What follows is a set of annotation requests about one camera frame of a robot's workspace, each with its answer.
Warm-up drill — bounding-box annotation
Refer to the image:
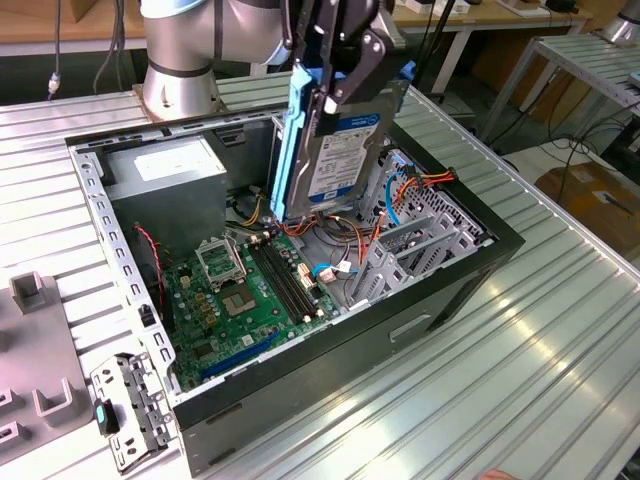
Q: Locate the black latch with teal button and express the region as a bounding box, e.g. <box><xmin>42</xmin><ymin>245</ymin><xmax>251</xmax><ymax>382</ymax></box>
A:
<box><xmin>93</xmin><ymin>397</ymin><xmax>122</xmax><ymax>437</ymax></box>

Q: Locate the yellow black power wire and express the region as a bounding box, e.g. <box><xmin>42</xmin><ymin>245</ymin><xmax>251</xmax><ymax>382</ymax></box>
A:
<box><xmin>234</xmin><ymin>192</ymin><xmax>269</xmax><ymax>227</ymax></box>

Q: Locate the metal socket cover frame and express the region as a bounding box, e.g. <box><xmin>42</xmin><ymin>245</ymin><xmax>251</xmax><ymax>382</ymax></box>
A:
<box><xmin>193</xmin><ymin>234</ymin><xmax>249</xmax><ymax>292</ymax></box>

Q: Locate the black stand pole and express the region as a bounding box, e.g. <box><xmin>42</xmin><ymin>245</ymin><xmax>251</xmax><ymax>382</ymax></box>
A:
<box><xmin>412</xmin><ymin>0</ymin><xmax>459</xmax><ymax>99</ymax></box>

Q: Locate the grey parts rack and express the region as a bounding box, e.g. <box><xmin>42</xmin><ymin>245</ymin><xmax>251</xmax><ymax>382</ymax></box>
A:
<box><xmin>0</xmin><ymin>272</ymin><xmax>97</xmax><ymax>480</ymax></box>

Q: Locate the wooden desk with white legs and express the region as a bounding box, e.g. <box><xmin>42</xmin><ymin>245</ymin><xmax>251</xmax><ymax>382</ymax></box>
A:
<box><xmin>0</xmin><ymin>0</ymin><xmax>594</xmax><ymax>99</ymax></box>

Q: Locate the large brown cardboard box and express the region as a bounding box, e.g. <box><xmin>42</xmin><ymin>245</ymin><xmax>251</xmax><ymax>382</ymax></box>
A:
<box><xmin>534</xmin><ymin>162</ymin><xmax>640</xmax><ymax>256</ymax></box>

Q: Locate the grey metal disk bay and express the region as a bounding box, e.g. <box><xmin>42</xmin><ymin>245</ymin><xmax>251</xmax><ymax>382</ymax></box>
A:
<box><xmin>344</xmin><ymin>209</ymin><xmax>497</xmax><ymax>312</ymax></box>

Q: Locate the red black twisted wire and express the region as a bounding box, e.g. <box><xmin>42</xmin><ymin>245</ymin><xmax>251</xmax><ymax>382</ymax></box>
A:
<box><xmin>133</xmin><ymin>224</ymin><xmax>166</xmax><ymax>309</ymax></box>

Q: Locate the blue data wire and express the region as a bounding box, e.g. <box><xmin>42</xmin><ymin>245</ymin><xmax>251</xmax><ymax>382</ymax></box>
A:
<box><xmin>310</xmin><ymin>155</ymin><xmax>416</xmax><ymax>281</ymax></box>

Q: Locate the thin metal locking lever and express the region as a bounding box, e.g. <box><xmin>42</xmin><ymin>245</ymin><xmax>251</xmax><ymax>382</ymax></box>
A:
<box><xmin>227</xmin><ymin>233</ymin><xmax>251</xmax><ymax>281</ymax></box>

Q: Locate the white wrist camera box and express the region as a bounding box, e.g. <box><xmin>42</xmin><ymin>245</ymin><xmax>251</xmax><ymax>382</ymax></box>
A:
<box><xmin>377</xmin><ymin>7</ymin><xmax>407</xmax><ymax>51</ymax></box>

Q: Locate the hard disk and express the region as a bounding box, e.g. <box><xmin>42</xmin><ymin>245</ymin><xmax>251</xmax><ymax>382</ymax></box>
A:
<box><xmin>268</xmin><ymin>59</ymin><xmax>419</xmax><ymax>224</ymax></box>

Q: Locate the blue expansion slot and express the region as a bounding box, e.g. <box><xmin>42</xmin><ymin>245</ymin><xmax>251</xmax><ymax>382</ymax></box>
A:
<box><xmin>198</xmin><ymin>332</ymin><xmax>281</xmax><ymax>382</ymax></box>

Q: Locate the thin wire with white plug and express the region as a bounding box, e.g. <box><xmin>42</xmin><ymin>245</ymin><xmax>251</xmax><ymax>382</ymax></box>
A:
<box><xmin>319</xmin><ymin>259</ymin><xmax>362</xmax><ymax>287</ymax></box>

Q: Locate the black open PC case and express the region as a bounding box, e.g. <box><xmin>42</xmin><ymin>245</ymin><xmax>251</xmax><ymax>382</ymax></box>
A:
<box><xmin>64</xmin><ymin>89</ymin><xmax>526</xmax><ymax>479</ymax></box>

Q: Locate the black cable with metal plug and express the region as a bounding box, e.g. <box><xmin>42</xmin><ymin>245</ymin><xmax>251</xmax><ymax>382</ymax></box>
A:
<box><xmin>47</xmin><ymin>0</ymin><xmax>65</xmax><ymax>101</ymax></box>

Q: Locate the black RAM slot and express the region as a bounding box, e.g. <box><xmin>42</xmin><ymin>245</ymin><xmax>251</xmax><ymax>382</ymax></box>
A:
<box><xmin>261</xmin><ymin>234</ymin><xmax>320</xmax><ymax>318</ymax></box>
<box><xmin>267</xmin><ymin>232</ymin><xmax>326</xmax><ymax>315</ymax></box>
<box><xmin>254</xmin><ymin>236</ymin><xmax>313</xmax><ymax>321</ymax></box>
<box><xmin>248</xmin><ymin>238</ymin><xmax>307</xmax><ymax>324</ymax></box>

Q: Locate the CPU socket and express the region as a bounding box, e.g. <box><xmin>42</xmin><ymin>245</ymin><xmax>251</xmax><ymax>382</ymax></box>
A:
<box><xmin>219</xmin><ymin>284</ymin><xmax>259</xmax><ymax>319</ymax></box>

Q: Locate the green motherboard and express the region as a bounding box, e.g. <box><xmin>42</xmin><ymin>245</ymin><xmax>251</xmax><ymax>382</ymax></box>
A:
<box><xmin>162</xmin><ymin>232</ymin><xmax>346</xmax><ymax>394</ymax></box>

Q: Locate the grey metal card bracket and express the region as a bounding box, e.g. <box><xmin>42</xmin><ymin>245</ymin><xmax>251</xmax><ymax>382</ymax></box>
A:
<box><xmin>88</xmin><ymin>350</ymin><xmax>177</xmax><ymax>475</ymax></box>

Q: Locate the red orange wire bundle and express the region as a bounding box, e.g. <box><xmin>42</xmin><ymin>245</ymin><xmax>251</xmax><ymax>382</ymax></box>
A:
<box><xmin>273</xmin><ymin>212</ymin><xmax>361</xmax><ymax>251</ymax></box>

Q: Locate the orange red disk power wire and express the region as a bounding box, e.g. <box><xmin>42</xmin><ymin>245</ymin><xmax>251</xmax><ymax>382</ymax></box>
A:
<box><xmin>357</xmin><ymin>166</ymin><xmax>459</xmax><ymax>274</ymax></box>

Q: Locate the grey power supply unit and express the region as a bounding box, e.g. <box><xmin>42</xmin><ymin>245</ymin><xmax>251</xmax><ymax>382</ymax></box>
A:
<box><xmin>102</xmin><ymin>134</ymin><xmax>230</xmax><ymax>259</ymax></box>

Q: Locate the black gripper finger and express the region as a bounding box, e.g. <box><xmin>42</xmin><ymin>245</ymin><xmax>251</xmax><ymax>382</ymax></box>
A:
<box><xmin>282</xmin><ymin>0</ymin><xmax>334</xmax><ymax>96</ymax></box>
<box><xmin>323</xmin><ymin>28</ymin><xmax>401</xmax><ymax>114</ymax></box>

